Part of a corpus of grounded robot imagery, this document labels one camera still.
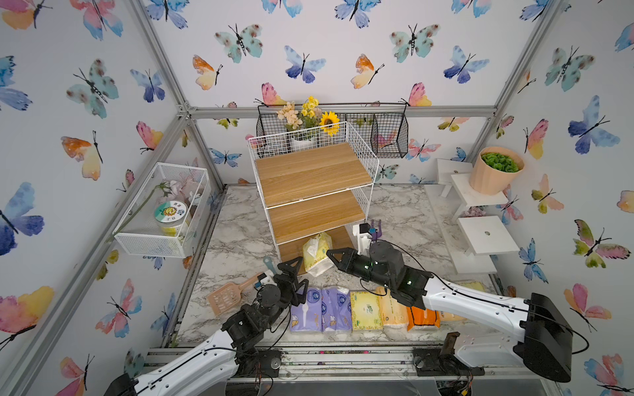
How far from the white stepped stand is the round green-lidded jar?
35.0 inches

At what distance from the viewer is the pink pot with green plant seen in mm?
792

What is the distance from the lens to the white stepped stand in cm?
85

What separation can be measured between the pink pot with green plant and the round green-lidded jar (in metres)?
0.92

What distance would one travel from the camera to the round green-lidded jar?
2.13 feet
